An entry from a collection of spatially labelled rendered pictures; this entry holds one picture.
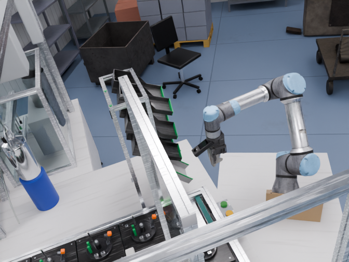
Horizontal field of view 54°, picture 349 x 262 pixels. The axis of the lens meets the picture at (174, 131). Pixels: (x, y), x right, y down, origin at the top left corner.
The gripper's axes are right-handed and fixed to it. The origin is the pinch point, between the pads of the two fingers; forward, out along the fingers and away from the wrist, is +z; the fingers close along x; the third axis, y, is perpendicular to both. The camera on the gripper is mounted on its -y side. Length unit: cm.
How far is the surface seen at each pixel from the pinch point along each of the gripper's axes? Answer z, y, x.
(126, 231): 26, -54, 0
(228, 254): 26.0, -9.2, -35.8
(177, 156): 3.4, -13.5, 19.0
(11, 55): -48, -89, 100
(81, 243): 27, -79, 3
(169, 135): -15.2, -16.5, 15.7
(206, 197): 26.9, -4.4, 3.1
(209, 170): 122, 35, 113
